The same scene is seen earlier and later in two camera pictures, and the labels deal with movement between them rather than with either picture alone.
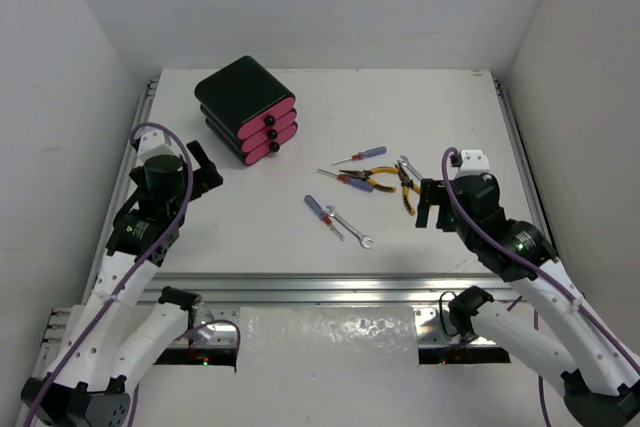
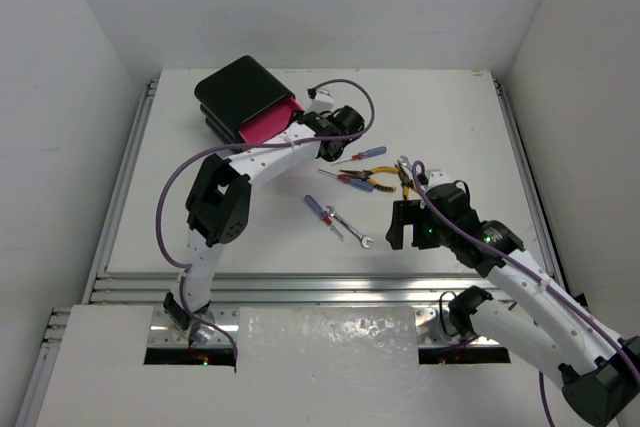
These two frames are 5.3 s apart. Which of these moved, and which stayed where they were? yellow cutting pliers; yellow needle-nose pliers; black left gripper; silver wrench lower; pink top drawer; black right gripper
Moved: black right gripper; pink top drawer; black left gripper
Stayed: silver wrench lower; yellow cutting pliers; yellow needle-nose pliers
